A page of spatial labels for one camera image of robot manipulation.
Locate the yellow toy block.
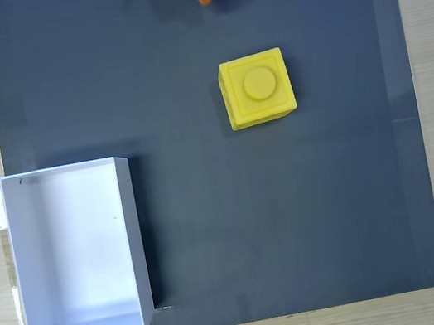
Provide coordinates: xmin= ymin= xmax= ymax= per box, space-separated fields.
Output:
xmin=214 ymin=45 xmax=300 ymax=133

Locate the white open cardboard box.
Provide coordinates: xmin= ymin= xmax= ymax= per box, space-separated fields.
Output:
xmin=0 ymin=153 xmax=159 ymax=325

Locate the dark grey table mat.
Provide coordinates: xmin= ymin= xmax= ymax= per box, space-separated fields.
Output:
xmin=0 ymin=0 xmax=434 ymax=325

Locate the white tape piece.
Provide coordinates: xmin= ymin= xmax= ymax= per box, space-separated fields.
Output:
xmin=0 ymin=188 xmax=11 ymax=231
xmin=11 ymin=285 xmax=27 ymax=325

